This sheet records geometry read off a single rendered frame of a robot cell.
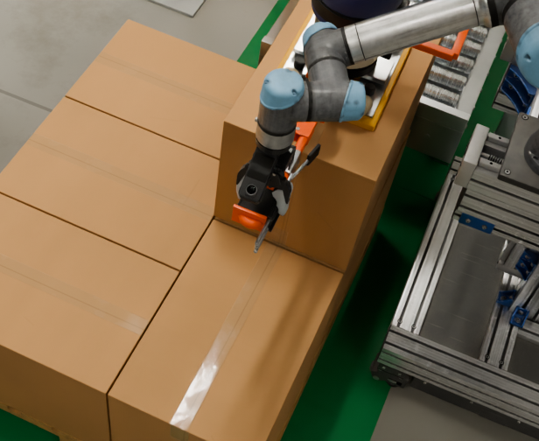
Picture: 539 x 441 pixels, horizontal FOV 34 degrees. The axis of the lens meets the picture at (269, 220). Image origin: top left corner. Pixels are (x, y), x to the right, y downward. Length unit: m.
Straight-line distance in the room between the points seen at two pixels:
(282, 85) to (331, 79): 0.11
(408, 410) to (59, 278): 1.19
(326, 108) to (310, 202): 0.67
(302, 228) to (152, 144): 0.56
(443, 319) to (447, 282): 0.14
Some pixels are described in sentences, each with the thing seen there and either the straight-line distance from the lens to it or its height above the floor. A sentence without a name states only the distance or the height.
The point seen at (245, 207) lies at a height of 1.10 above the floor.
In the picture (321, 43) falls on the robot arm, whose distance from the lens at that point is 1.73.
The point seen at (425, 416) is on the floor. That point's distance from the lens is 2.92.
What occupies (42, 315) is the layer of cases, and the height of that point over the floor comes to 0.54.
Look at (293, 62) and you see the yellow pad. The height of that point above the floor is 0.98.
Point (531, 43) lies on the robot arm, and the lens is 1.62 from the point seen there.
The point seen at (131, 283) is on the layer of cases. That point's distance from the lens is 2.39.
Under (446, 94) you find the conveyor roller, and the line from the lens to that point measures 2.97.
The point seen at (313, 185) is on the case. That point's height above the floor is 0.85.
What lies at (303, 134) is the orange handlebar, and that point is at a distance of 2.00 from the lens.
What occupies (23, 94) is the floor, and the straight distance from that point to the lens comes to 3.58.
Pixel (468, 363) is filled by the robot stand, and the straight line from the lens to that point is 2.80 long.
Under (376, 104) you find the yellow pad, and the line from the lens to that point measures 2.27.
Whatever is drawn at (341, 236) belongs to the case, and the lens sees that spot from 2.34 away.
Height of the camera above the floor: 2.57
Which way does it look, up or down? 54 degrees down
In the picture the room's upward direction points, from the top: 11 degrees clockwise
